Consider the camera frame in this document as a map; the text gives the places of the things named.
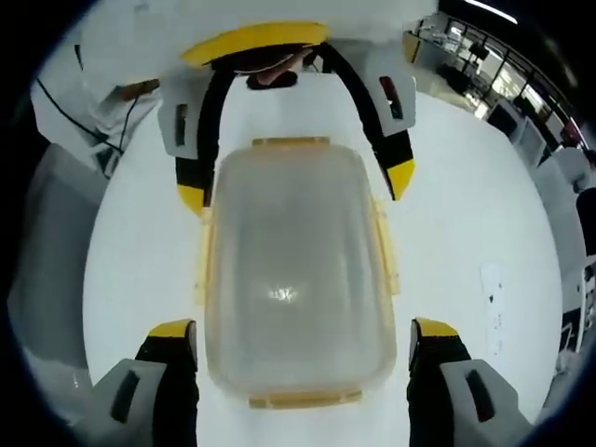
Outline person's left hand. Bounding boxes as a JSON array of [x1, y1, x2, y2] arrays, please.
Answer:
[[253, 51, 306, 88]]

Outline yellow cabinet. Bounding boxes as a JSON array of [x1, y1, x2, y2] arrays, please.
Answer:
[[402, 32, 421, 64]]

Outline black cable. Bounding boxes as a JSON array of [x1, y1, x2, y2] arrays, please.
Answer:
[[35, 76, 160, 156]]

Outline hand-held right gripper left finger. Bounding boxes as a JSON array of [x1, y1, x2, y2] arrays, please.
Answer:
[[60, 318, 200, 447]]

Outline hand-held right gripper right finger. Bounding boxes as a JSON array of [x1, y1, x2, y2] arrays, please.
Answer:
[[407, 317, 537, 447]]

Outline clear container with yellow buckles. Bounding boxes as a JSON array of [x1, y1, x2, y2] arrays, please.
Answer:
[[194, 135, 401, 411]]

